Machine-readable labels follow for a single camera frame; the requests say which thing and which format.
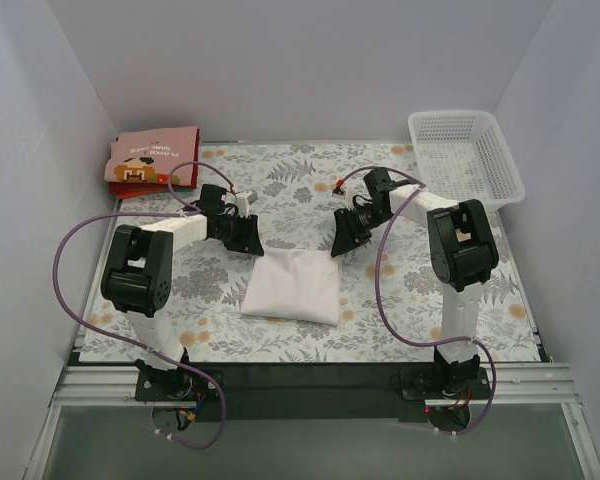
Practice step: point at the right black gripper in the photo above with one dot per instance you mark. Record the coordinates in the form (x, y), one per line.
(350, 228)

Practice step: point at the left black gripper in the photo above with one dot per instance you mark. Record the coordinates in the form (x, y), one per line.
(242, 232)

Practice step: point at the white t shirt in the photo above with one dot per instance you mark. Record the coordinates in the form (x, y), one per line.
(294, 284)

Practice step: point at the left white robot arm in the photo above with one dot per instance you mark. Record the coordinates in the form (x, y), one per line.
(137, 278)

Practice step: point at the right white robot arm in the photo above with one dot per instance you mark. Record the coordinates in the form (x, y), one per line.
(462, 253)

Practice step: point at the floral patterned table mat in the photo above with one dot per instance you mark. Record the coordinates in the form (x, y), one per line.
(390, 300)

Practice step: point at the white plastic mesh basket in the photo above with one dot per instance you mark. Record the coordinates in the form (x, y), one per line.
(462, 154)

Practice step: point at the folded pink printed t shirt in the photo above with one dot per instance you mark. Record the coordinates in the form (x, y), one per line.
(152, 155)

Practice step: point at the folded red t shirt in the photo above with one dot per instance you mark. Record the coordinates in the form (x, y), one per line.
(145, 187)

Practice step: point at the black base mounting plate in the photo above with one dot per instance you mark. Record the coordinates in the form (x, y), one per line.
(407, 392)

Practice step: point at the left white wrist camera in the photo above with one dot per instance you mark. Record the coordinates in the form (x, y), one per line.
(243, 202)

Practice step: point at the aluminium extrusion rail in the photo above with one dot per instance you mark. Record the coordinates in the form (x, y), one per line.
(534, 428)

